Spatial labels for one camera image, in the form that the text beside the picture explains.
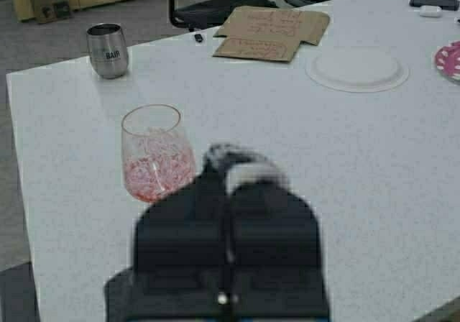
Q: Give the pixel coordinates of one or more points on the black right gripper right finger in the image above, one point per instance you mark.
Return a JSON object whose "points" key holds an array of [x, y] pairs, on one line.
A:
{"points": [[273, 268]]}

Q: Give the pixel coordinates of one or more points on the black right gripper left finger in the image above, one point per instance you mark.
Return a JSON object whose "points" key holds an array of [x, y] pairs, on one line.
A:
{"points": [[177, 259]]}

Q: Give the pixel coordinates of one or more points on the black white patterned cloth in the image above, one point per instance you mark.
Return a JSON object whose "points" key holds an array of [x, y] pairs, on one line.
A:
{"points": [[238, 166]]}

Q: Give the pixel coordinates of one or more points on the stemmed wine glass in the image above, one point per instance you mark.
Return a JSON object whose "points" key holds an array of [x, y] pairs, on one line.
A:
{"points": [[157, 158]]}

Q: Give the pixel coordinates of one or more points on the white paper plate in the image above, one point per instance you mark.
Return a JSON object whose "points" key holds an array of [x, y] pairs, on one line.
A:
{"points": [[357, 70]]}

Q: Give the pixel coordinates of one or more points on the flattened brown cardboard piece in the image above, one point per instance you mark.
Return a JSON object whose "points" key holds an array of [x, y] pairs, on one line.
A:
{"points": [[269, 34]]}

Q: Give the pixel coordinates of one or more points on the black office chair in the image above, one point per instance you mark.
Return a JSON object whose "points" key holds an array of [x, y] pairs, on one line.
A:
{"points": [[206, 14]]}

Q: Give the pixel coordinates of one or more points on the stainless steel tumbler cup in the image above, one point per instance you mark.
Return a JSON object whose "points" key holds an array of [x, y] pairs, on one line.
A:
{"points": [[107, 50]]}

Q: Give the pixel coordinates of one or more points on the pink polka dot plate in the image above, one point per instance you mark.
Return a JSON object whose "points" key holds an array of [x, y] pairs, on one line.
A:
{"points": [[447, 61]]}

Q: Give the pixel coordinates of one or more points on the white earbuds case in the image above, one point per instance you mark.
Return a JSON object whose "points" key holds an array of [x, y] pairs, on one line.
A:
{"points": [[430, 11]]}

